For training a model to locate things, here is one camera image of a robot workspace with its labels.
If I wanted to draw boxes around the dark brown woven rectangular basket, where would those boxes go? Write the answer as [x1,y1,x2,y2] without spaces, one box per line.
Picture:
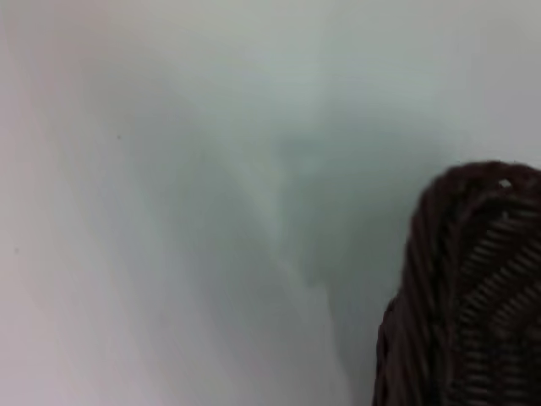
[371,160,541,406]

